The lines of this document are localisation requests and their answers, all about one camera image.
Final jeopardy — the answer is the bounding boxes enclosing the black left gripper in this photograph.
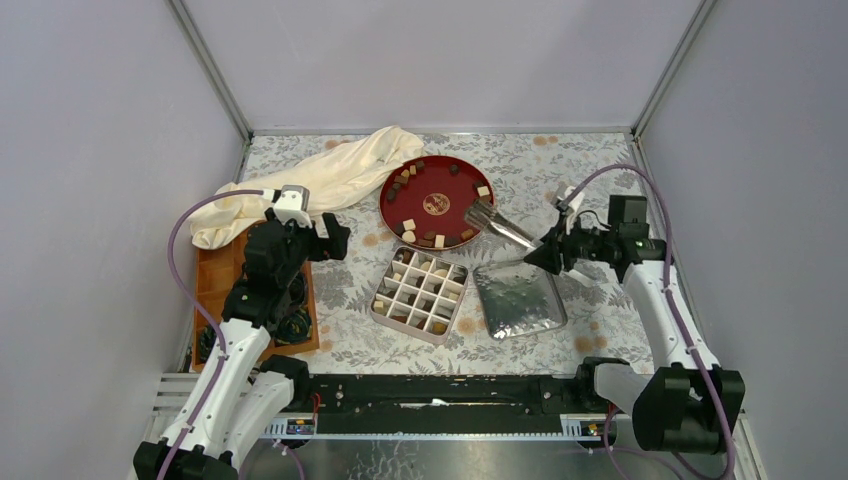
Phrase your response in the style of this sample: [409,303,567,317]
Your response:
[269,208,352,288]

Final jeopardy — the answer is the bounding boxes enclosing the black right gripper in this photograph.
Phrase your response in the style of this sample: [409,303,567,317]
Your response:
[523,211,615,276]

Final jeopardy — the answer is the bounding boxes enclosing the silver tin lid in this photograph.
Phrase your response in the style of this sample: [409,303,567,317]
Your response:
[473,260,567,341]

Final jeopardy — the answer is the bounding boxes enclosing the silver metal tongs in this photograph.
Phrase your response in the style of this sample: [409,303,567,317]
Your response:
[464,199,540,251]

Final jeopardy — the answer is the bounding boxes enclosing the pink tin with white dividers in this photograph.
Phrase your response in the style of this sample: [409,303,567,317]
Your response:
[368,247,470,345]

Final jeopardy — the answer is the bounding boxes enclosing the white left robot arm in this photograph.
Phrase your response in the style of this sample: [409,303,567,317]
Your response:
[133,213,351,479]

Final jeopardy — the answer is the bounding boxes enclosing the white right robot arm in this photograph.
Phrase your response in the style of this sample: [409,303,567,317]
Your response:
[524,194,745,455]

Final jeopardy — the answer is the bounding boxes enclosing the cream cloth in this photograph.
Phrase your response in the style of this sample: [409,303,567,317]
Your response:
[188,126,424,250]

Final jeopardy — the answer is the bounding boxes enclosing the red round tray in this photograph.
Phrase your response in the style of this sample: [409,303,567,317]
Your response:
[378,155,496,251]

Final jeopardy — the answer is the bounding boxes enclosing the black paper cup liners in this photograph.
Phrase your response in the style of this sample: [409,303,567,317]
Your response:
[198,278,314,352]

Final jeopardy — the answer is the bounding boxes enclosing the wooden compartment tray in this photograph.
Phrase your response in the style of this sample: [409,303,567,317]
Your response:
[186,233,320,373]

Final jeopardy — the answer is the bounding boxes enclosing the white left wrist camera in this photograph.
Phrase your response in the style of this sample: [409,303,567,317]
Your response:
[271,185,312,228]

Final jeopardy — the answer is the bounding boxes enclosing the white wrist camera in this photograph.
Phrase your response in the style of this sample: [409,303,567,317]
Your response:
[271,185,312,228]
[552,183,585,234]

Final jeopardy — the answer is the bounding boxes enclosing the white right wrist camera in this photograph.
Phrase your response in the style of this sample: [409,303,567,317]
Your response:
[552,183,585,234]

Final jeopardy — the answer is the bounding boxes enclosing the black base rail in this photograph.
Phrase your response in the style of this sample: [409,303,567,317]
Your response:
[288,374,610,438]

